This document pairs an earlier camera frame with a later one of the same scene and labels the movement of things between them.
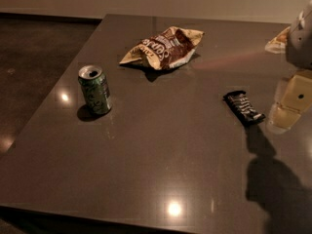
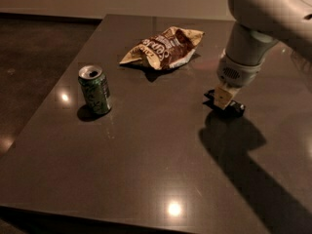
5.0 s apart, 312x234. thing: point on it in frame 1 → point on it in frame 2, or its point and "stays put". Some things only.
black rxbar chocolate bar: [244, 107] → [233, 108]
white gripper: [300, 46] → [238, 73]
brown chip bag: [174, 47] stays put
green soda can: [96, 90] stays put
